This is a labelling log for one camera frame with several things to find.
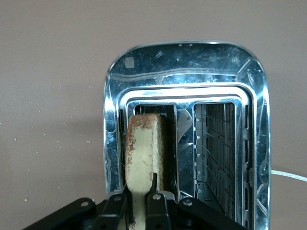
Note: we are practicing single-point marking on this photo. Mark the brown table cover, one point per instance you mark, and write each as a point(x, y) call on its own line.
point(52, 83)

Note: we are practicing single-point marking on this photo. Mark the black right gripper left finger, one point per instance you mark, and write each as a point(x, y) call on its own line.
point(115, 210)

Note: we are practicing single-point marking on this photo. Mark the cream and chrome toaster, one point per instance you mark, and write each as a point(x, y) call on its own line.
point(187, 95)

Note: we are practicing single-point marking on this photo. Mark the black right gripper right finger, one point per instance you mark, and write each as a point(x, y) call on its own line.
point(157, 208)

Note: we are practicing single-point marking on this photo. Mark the slice of toast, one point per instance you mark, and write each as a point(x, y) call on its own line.
point(144, 153)

